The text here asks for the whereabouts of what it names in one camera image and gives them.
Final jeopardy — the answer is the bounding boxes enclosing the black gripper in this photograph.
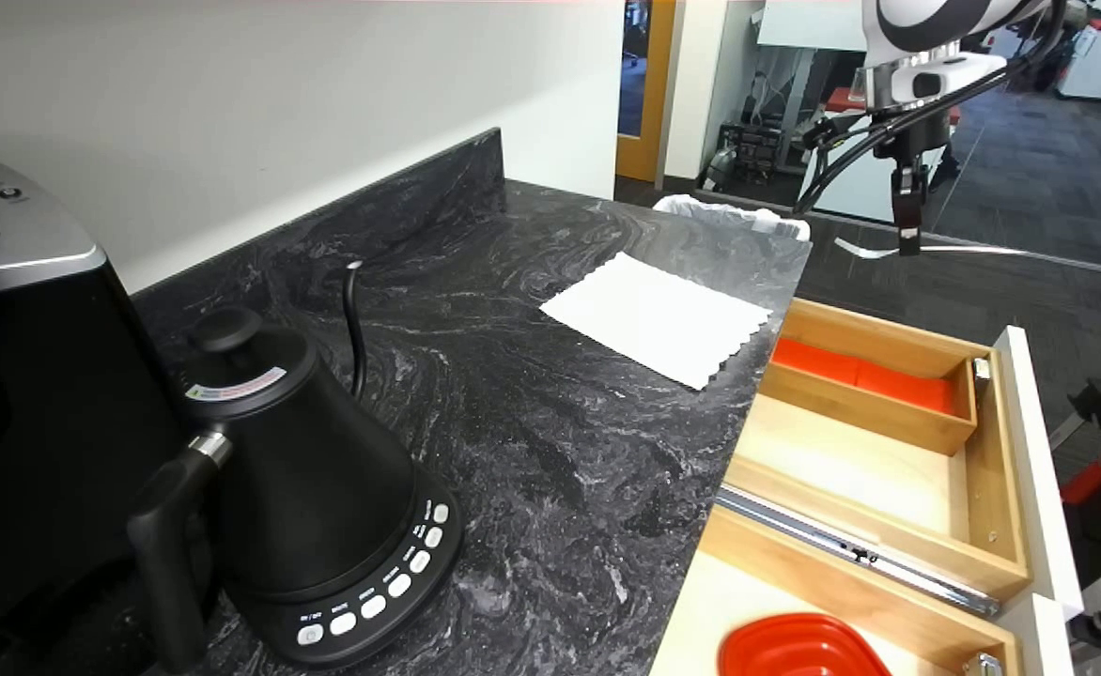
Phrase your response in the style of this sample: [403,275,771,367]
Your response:
[883,111,955,255]

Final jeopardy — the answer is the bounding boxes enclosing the orange drawer liner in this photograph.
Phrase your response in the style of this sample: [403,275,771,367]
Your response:
[771,335,971,422]

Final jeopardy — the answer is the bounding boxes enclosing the wooden drawer with orange liner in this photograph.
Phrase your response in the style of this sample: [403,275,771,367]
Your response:
[719,295,1087,621]

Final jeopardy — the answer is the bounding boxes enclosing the wooden drawer with red bowl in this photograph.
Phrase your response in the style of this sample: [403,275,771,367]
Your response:
[646,504,1077,676]

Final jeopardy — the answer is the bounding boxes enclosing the white cabinet with red top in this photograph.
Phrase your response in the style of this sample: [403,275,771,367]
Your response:
[794,83,961,230]

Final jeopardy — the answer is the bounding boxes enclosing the white paper napkin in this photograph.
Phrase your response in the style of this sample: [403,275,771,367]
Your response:
[538,250,776,399]

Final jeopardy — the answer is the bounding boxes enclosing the red silicone bowl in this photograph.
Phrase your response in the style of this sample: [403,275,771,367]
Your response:
[712,608,894,676]

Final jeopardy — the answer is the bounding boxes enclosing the black kettle base with buttons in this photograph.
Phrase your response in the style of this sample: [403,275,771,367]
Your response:
[224,481,470,671]

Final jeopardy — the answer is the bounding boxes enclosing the black gooseneck kettle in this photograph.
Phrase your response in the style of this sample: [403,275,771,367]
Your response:
[121,255,434,676]

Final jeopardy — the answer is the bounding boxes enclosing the black silver coffee machine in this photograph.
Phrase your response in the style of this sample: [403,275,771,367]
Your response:
[0,141,196,649]

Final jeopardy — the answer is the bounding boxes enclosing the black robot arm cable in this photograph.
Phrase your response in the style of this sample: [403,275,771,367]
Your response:
[794,0,1077,216]

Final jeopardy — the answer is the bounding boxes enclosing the wooden door frame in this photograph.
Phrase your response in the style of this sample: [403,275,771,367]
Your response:
[614,0,681,190]

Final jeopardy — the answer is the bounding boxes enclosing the metal drawer slide rail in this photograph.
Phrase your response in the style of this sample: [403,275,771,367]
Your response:
[712,484,1007,621]

